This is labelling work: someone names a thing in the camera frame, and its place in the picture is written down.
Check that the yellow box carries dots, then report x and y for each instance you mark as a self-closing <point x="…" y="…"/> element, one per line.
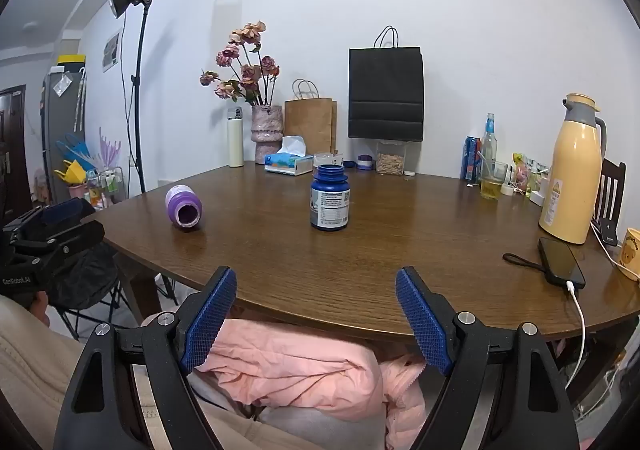
<point x="71" y="64"/>

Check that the pink vase with dried flowers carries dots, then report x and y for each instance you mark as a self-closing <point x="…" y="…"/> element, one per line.
<point x="266" y="134"/>

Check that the purple bottle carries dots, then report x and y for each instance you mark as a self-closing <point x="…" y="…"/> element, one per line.
<point x="184" y="207"/>

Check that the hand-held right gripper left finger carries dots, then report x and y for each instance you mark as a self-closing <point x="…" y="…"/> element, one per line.
<point x="215" y="320"/>

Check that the clear glass bowl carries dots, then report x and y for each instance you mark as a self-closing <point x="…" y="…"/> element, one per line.
<point x="327" y="158"/>

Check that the person's left hand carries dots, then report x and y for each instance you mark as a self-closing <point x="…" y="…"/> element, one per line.
<point x="39" y="307"/>

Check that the colourful plastic household tools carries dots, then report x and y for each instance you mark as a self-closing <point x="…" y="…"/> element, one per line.
<point x="90" y="174"/>

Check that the dark wooden chair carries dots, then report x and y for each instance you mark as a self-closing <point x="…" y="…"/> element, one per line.
<point x="611" y="200"/>

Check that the black paper bag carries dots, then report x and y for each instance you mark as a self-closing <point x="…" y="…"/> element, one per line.
<point x="386" y="89"/>

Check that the grey refrigerator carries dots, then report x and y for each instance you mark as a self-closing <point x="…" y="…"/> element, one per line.
<point x="60" y="129"/>

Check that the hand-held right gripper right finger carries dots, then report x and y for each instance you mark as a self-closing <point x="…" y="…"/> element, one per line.
<point x="421" y="325"/>

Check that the yellow thermos jug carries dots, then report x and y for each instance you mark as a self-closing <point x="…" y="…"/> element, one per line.
<point x="572" y="180"/>

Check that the small purple jar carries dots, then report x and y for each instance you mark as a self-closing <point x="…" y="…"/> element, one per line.
<point x="365" y="162"/>

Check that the yellow bear mug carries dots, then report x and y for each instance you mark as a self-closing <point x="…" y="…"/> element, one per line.
<point x="629" y="255"/>

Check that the blue pill bottle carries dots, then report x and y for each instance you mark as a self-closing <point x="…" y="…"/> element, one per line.
<point x="330" y="202"/>

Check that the clear jar of grains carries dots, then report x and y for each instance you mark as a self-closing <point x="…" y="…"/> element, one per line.
<point x="390" y="160"/>

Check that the glass of yellow drink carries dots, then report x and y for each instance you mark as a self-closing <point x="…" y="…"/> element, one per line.
<point x="493" y="185"/>

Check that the black smartphone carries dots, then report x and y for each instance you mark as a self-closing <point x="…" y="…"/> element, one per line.
<point x="561" y="262"/>

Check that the white thermos bottle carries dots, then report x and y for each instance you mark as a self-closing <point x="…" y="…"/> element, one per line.
<point x="236" y="137"/>

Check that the tissue box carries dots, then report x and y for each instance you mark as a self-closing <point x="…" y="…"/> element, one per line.
<point x="288" y="160"/>

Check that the dark wooden door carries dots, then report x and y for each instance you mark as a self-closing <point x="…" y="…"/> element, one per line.
<point x="12" y="154"/>

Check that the person's beige trouser leg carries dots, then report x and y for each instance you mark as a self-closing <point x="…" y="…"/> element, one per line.
<point x="240" y="432"/>

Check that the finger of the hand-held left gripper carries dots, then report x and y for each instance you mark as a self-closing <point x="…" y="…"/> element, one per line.
<point x="67" y="211"/>
<point x="80" y="236"/>

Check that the clear glass bottle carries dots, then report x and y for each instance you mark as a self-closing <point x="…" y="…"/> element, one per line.
<point x="489" y="144"/>

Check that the brown paper bag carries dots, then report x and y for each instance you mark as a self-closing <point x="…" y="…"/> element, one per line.
<point x="310" y="124"/>

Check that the blue drink can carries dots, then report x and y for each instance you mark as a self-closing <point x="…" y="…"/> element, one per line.
<point x="470" y="159"/>

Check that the wall poster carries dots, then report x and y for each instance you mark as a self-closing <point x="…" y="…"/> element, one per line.
<point x="111" y="51"/>

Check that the studio light on stand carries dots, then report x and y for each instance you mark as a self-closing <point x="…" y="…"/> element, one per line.
<point x="140" y="94"/>

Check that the snack packets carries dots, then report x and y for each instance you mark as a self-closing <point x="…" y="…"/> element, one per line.
<point x="525" y="174"/>

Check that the pink jacket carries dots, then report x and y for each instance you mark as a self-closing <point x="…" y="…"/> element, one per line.
<point x="300" y="365"/>

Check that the black folding chair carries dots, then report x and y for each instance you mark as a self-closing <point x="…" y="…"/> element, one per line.
<point x="85" y="275"/>

